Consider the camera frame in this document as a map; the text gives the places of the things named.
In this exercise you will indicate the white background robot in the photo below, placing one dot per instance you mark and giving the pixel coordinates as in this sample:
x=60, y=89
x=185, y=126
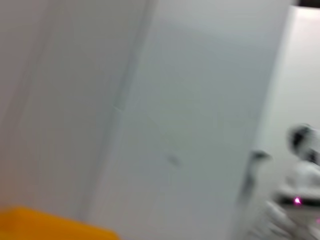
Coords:
x=302, y=175

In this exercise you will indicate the yellow plastic bin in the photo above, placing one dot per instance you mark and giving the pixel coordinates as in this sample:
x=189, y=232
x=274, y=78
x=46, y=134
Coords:
x=50, y=225

